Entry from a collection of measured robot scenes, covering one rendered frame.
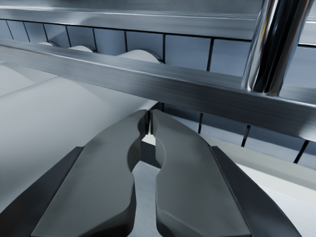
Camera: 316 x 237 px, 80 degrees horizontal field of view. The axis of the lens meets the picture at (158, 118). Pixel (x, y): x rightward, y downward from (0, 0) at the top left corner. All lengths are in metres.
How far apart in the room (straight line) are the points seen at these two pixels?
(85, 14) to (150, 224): 0.31
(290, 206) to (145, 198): 0.19
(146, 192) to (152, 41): 0.21
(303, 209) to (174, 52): 0.23
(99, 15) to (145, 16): 0.05
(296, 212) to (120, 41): 0.27
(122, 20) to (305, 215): 0.29
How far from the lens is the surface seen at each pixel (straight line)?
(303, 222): 0.31
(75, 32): 0.23
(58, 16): 0.25
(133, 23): 0.18
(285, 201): 0.29
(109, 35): 0.20
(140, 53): 0.16
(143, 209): 0.34
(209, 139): 0.16
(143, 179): 0.27
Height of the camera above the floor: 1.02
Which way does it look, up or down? 47 degrees down
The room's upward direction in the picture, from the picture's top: 133 degrees counter-clockwise
